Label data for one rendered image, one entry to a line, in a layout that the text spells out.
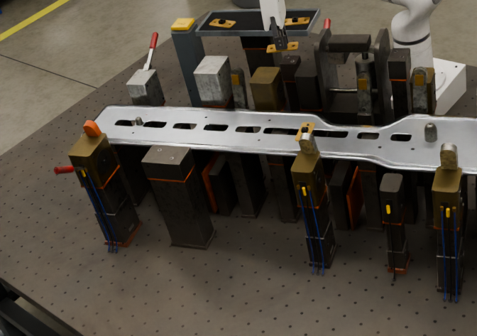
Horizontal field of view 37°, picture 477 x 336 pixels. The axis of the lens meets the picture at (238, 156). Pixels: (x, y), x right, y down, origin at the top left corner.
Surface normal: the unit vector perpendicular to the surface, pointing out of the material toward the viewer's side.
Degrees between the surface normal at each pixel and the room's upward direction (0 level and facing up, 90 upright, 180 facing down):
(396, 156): 0
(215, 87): 90
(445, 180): 0
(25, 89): 0
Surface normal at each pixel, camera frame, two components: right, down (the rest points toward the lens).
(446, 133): -0.20, -0.78
